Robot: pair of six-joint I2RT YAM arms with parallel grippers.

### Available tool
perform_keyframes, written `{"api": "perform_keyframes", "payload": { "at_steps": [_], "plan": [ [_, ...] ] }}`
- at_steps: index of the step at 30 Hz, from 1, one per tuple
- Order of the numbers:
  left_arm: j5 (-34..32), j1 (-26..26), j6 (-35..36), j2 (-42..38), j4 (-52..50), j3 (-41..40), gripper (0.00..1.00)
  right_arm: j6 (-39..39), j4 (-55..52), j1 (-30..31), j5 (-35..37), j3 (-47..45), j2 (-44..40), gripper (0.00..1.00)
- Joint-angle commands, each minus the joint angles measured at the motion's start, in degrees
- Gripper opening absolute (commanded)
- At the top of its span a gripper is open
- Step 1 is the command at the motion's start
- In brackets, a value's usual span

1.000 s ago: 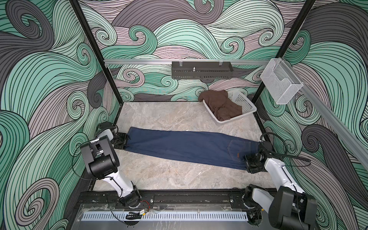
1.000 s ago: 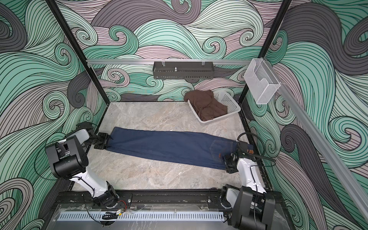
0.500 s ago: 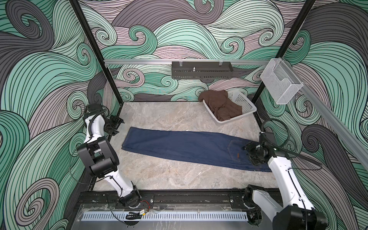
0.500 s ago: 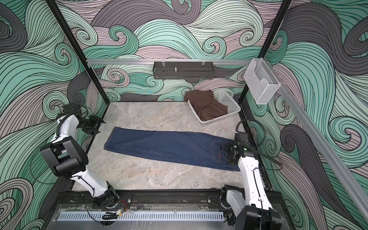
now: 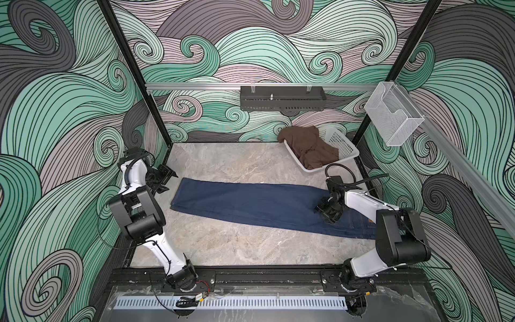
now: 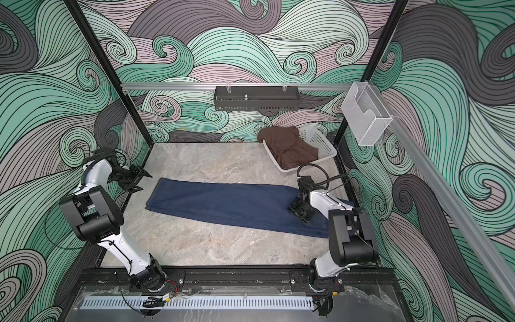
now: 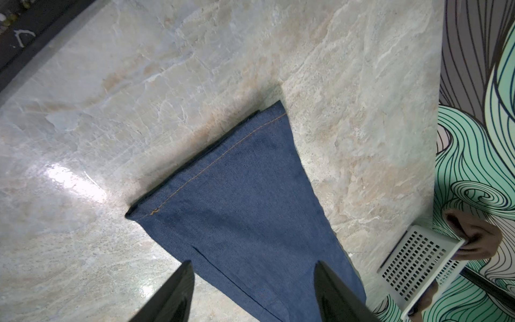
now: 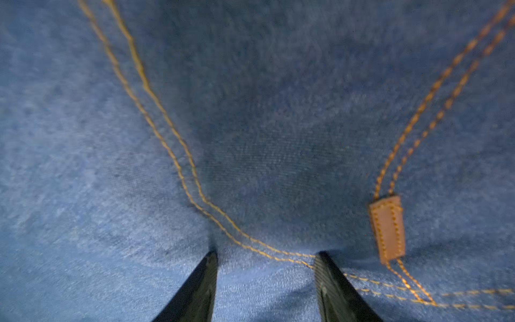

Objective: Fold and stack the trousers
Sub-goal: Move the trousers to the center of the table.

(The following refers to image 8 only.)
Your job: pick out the blue denim jeans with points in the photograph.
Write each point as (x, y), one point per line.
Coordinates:
(136, 136)

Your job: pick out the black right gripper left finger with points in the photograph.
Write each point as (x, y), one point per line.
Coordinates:
(195, 300)

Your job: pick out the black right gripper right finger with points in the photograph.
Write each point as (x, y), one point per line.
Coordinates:
(337, 298)

